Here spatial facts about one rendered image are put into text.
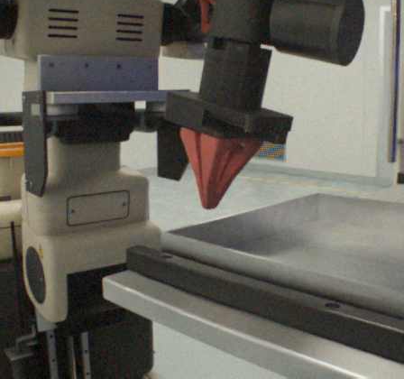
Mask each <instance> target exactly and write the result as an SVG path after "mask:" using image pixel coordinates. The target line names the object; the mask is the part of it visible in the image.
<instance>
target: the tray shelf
mask: <svg viewBox="0 0 404 379"><path fill-rule="evenodd" d="M358 198H365V199H375V200H381V201H387V202H392V203H404V183H397V184H394V185H391V186H389V187H386V188H383V189H379V190H375V191H374V192H371V193H368V194H365V195H362V196H360V197H358ZM103 293H104V298H105V299H107V300H110V301H111V302H114V303H116V304H118V305H119V306H121V307H123V308H126V309H128V310H130V311H132V312H135V313H137V314H139V315H141V316H143V317H145V318H147V319H150V320H152V321H154V322H158V323H160V324H162V325H163V326H165V327H168V328H171V329H173V330H175V331H177V332H179V333H181V334H183V335H185V336H187V337H192V338H194V339H195V340H197V341H200V342H202V343H204V344H206V345H208V346H212V347H215V348H216V349H218V350H221V351H223V352H225V353H228V354H231V355H233V356H236V357H237V358H239V359H243V360H245V361H247V362H249V363H252V364H253V365H257V366H259V367H262V368H264V369H267V370H269V371H272V372H273V373H275V374H279V375H282V376H284V377H288V378H289V379H404V362H400V361H398V360H396V359H391V358H389V357H386V356H381V355H379V354H376V353H373V352H370V351H367V350H363V349H360V348H359V347H352V346H351V345H348V344H346V343H344V344H343V343H342V342H339V341H336V340H333V339H330V338H327V337H324V336H322V337H321V336H319V335H317V334H315V333H312V332H307V331H305V330H303V329H301V328H293V327H292V326H290V325H287V324H284V323H279V322H277V321H276V320H273V319H268V318H264V317H261V316H258V315H256V314H254V313H251V312H250V311H247V310H246V311H244V310H240V309H237V308H235V307H232V306H230V305H227V304H225V303H223V302H221V301H215V300H211V299H209V298H206V297H204V296H201V295H198V294H195V293H194V292H191V291H187V290H184V289H181V288H179V287H177V286H174V285H171V284H168V283H167V282H163V281H161V280H158V279H155V278H152V277H151V276H148V275H145V274H142V273H138V272H136V271H134V270H131V269H130V270H126V271H123V272H121V273H117V274H113V275H110V276H107V277H104V278H103Z"/></svg>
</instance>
